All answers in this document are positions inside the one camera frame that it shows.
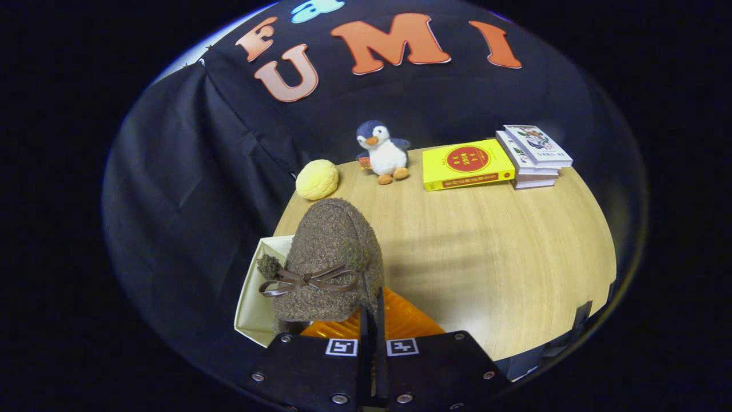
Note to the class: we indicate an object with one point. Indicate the white illustrated book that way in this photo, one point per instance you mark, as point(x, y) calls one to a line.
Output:
point(513, 154)

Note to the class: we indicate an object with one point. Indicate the brown fuzzy slipper shoe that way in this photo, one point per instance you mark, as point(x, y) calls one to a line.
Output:
point(331, 234)

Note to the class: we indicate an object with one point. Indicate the pale pink book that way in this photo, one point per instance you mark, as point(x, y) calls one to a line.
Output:
point(533, 183)

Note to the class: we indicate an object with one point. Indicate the plush penguin toy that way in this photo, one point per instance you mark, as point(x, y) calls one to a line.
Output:
point(388, 159)

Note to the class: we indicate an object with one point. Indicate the black backdrop cloth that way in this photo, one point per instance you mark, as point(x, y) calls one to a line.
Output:
point(189, 189)

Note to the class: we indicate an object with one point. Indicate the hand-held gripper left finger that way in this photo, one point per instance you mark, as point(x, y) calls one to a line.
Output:
point(309, 372)

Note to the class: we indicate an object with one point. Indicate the cream fabric storage box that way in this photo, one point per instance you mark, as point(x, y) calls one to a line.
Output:
point(254, 309)

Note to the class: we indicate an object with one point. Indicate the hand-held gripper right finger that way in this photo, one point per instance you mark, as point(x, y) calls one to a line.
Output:
point(434, 372)

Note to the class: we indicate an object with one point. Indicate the yellow book with red circle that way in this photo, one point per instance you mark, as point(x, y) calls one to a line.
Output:
point(466, 165)

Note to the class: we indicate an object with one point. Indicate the white floral print book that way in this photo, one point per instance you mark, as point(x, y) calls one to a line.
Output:
point(537, 145)

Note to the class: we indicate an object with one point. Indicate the yellow round plush ball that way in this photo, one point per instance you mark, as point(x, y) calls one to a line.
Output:
point(317, 179)

